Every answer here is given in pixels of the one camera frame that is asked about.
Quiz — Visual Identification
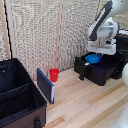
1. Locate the woven folding screen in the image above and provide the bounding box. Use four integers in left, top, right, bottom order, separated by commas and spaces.
0, 0, 128, 83

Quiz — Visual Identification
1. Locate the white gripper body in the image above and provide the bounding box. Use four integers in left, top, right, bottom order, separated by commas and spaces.
86, 39, 118, 57

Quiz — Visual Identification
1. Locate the blue plastic bowl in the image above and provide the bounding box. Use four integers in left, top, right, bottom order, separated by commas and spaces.
84, 52, 103, 65

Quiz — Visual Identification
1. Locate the white flat object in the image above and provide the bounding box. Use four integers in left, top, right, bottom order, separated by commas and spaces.
118, 29, 128, 36

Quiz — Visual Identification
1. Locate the black fabric storage box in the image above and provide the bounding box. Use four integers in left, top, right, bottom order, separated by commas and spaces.
0, 58, 49, 128

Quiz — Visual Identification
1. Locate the black air fryer drawer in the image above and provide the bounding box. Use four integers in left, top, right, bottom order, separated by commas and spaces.
73, 54, 122, 87

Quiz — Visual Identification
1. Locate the red plastic cup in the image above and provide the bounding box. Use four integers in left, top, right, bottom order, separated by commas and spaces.
48, 68, 60, 83

